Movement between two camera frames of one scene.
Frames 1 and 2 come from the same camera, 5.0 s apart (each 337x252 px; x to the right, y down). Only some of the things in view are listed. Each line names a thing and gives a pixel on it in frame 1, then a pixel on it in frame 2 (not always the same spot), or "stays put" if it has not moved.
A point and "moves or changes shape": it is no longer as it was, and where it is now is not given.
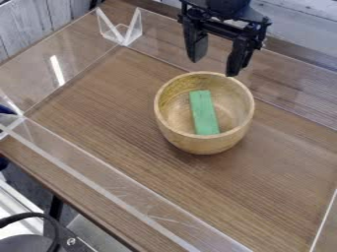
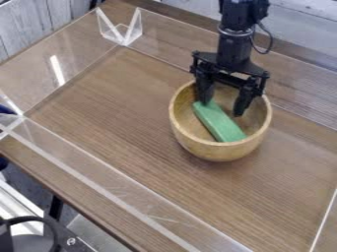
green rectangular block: (206, 123) moves or changes shape
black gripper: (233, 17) → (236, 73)
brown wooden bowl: (233, 102) moves or changes shape
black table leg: (55, 208) stays put
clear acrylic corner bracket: (123, 34) stays put
